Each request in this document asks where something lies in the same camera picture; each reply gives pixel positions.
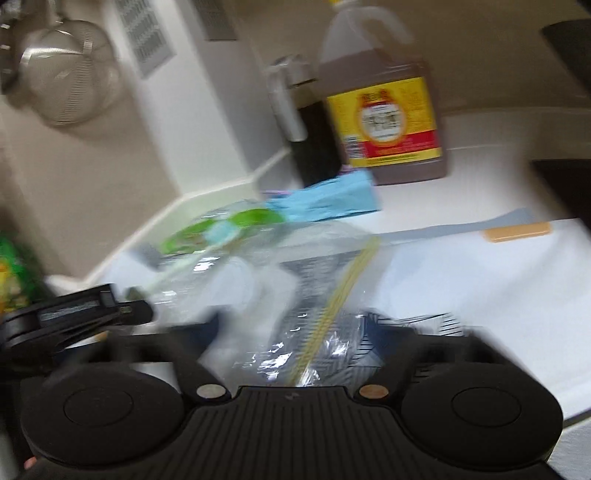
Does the grey wall vent grille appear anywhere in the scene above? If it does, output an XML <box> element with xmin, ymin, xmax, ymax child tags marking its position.
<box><xmin>113</xmin><ymin>0</ymin><xmax>177</xmax><ymax>80</ymax></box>
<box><xmin>193</xmin><ymin>0</ymin><xmax>238</xmax><ymax>42</ymax></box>

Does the dark sauce dispenser bottle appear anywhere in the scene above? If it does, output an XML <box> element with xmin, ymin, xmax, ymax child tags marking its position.
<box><xmin>264</xmin><ymin>54</ymin><xmax>345</xmax><ymax>188</ymax></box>

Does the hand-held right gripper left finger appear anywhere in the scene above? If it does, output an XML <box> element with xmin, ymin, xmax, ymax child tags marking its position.
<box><xmin>105</xmin><ymin>318</ymin><xmax>230</xmax><ymax>403</ymax></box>

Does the light blue cloth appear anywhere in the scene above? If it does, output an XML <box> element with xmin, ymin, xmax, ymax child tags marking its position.
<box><xmin>267</xmin><ymin>170</ymin><xmax>382</xmax><ymax>223</ymax></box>

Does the clear zip bag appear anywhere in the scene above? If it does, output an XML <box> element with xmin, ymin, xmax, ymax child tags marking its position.
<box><xmin>150</xmin><ymin>208</ymin><xmax>465</xmax><ymax>391</ymax></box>

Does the orange flat strip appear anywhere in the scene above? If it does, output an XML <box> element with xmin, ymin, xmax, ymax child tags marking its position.
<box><xmin>483</xmin><ymin>221</ymin><xmax>553</xmax><ymax>244</ymax></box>

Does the green plastic packet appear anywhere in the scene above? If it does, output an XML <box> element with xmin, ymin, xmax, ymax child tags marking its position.
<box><xmin>158</xmin><ymin>208</ymin><xmax>288</xmax><ymax>260</ymax></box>

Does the green snack bag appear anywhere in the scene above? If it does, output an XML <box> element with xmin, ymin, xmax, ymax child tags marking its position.
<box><xmin>0</xmin><ymin>231</ymin><xmax>44</xmax><ymax>317</ymax></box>

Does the brown jug with yellow label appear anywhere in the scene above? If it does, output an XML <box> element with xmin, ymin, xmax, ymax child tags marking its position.
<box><xmin>318</xmin><ymin>0</ymin><xmax>450</xmax><ymax>186</ymax></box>

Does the metal wire strainer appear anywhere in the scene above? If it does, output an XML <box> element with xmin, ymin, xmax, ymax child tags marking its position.
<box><xmin>16</xmin><ymin>21</ymin><xmax>123</xmax><ymax>127</ymax></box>

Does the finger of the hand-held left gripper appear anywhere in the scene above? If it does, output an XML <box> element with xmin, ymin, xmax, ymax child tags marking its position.
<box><xmin>28</xmin><ymin>283</ymin><xmax>155</xmax><ymax>357</ymax></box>

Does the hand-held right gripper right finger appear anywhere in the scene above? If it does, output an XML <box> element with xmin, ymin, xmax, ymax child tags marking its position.
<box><xmin>359</xmin><ymin>313</ymin><xmax>502</xmax><ymax>401</ymax></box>

